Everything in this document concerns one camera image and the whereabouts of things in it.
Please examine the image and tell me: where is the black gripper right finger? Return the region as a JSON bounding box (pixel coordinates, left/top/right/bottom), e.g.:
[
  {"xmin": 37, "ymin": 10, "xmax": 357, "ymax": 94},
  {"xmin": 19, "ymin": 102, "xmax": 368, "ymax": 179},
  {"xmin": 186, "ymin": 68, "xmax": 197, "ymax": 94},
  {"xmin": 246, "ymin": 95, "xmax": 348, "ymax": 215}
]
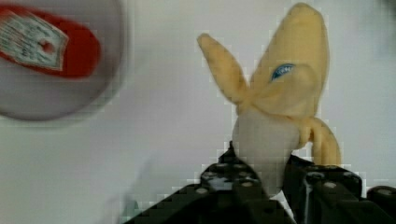
[{"xmin": 284, "ymin": 155, "xmax": 396, "ymax": 224}]

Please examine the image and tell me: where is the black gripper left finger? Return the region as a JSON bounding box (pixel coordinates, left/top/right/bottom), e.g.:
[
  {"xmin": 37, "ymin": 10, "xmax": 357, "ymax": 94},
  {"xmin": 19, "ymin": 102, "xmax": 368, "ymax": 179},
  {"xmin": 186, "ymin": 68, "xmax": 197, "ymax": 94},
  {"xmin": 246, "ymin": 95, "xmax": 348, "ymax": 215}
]
[{"xmin": 124, "ymin": 144, "xmax": 294, "ymax": 224}]

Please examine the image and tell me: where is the plush peeled banana toy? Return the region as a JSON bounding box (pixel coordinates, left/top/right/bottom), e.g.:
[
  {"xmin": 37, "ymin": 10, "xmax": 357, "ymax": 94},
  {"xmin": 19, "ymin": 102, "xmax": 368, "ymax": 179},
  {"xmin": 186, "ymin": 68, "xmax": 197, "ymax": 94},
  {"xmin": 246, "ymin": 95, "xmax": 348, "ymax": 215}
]
[{"xmin": 197, "ymin": 3, "xmax": 342, "ymax": 196}]

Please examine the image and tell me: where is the grey round plate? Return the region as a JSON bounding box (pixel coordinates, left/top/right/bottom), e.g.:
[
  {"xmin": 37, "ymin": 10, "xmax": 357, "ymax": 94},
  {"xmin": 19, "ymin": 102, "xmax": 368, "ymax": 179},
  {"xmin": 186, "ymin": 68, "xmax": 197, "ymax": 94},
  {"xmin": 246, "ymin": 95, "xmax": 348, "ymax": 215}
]
[{"xmin": 1, "ymin": 0, "xmax": 127, "ymax": 121}]

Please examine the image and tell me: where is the plush red ketchup bottle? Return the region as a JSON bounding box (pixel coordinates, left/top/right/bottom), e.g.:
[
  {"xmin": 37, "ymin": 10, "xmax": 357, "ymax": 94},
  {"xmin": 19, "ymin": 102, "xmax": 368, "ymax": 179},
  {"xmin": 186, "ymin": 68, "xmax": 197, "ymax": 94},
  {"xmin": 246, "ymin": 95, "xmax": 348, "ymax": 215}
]
[{"xmin": 1, "ymin": 4, "xmax": 101, "ymax": 79}]

